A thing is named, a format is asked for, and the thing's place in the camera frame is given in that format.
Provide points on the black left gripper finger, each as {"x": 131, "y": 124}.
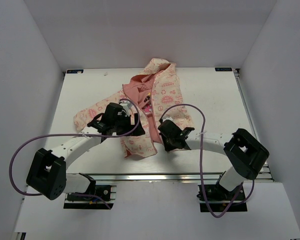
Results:
{"x": 122, "y": 132}
{"x": 137, "y": 127}

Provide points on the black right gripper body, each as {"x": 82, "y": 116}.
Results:
{"x": 168, "y": 140}

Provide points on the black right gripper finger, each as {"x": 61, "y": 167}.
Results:
{"x": 178, "y": 146}
{"x": 167, "y": 146}

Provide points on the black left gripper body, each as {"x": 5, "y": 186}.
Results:
{"x": 123, "y": 123}

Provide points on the pink and cream printed jacket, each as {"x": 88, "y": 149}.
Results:
{"x": 153, "y": 90}

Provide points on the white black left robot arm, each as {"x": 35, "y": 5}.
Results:
{"x": 48, "y": 171}

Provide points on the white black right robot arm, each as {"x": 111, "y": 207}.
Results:
{"x": 245, "y": 153}

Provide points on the blue label sticker left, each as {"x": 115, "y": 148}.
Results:
{"x": 74, "y": 71}

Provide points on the blue label sticker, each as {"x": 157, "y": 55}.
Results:
{"x": 74, "y": 71}
{"x": 223, "y": 69}

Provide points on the blue label sticker right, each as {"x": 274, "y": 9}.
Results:
{"x": 223, "y": 69}

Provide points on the aluminium table edge rail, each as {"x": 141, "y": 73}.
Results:
{"x": 262, "y": 177}

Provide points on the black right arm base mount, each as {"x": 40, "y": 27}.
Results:
{"x": 218, "y": 201}

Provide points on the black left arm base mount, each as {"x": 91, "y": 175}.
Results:
{"x": 102, "y": 197}

